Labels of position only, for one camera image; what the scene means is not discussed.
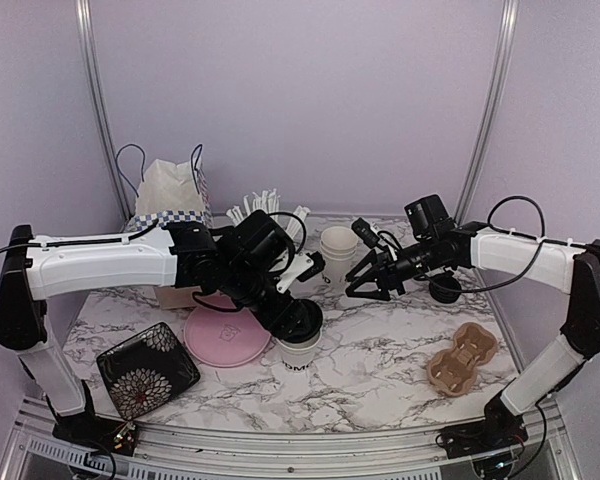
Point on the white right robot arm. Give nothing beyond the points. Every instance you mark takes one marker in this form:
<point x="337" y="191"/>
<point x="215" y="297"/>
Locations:
<point x="554" y="287"/>

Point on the blue checkered paper bag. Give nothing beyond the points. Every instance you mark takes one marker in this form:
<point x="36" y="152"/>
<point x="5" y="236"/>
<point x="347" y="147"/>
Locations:
<point x="170" y="192"/>

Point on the white paper coffee cup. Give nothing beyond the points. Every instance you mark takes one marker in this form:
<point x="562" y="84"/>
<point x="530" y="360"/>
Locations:
<point x="297" y="357"/>

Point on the stack of white paper cups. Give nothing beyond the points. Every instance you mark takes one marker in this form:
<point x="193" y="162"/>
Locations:
<point x="338" y="245"/>

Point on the bundle of wrapped white straws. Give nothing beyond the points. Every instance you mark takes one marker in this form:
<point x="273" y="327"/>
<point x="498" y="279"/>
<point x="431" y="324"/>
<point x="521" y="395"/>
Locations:
<point x="269" y="201"/>

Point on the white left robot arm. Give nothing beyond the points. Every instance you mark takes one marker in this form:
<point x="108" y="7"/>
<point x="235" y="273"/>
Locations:
<point x="37" y="268"/>

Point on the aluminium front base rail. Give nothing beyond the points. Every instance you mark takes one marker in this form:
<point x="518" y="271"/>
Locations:
<point x="170" y="452"/>

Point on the left aluminium frame post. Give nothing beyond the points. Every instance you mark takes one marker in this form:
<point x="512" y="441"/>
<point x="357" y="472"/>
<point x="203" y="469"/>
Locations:
<point x="90" y="59"/>

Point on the brown cardboard cup carrier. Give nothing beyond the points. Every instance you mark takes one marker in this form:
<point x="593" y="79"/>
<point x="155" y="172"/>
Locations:
<point x="453" y="371"/>

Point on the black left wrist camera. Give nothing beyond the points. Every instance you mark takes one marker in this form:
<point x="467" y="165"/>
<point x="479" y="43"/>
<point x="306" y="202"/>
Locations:
<point x="274" y="243"/>

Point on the stack of black lids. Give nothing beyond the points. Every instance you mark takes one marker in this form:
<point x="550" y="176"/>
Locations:
<point x="444" y="289"/>

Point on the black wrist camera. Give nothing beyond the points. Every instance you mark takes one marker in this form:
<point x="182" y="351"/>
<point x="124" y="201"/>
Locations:
<point x="274" y="243"/>
<point x="429" y="218"/>

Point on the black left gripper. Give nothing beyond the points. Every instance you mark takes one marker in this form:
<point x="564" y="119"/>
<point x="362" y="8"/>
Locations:
<point x="270" y="318"/>

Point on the pink round plate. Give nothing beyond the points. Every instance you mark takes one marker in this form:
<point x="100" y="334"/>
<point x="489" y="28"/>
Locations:
<point x="222" y="339"/>

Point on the black floral square plate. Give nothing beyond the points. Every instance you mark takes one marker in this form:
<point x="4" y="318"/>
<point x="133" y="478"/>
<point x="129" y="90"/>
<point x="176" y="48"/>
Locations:
<point x="146" y="371"/>

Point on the aluminium frame post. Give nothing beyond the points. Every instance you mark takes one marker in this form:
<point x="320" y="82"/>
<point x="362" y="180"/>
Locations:
<point x="90" y="59"/>
<point x="499" y="73"/>

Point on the right aluminium frame post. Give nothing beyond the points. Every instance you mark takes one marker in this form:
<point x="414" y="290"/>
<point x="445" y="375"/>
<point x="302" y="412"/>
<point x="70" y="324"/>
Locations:
<point x="499" y="73"/>

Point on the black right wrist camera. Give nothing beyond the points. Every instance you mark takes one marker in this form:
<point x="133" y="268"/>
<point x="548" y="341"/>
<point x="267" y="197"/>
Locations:
<point x="429" y="218"/>

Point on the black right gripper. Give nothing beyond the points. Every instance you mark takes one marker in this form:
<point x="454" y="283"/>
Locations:
<point x="388" y="276"/>

